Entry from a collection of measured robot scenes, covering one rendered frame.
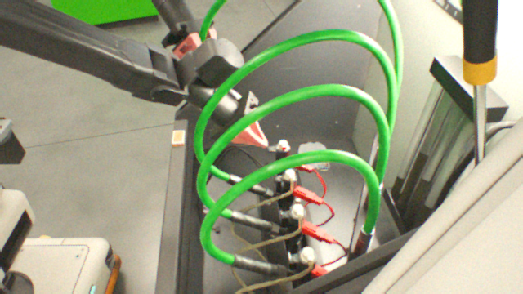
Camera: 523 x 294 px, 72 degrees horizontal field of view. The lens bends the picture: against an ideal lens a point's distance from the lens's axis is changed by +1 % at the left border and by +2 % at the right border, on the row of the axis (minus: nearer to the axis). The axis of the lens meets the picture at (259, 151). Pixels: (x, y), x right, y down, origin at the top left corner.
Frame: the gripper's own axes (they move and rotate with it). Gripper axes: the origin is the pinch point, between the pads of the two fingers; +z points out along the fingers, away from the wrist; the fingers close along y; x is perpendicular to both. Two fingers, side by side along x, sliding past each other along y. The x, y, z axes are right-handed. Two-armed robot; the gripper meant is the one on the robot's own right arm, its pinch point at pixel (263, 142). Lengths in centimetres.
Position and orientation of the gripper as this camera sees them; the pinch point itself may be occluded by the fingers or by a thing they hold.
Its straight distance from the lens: 70.0
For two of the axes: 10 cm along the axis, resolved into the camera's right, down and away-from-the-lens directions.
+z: 7.1, 5.6, 4.3
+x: 1.3, -7.1, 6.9
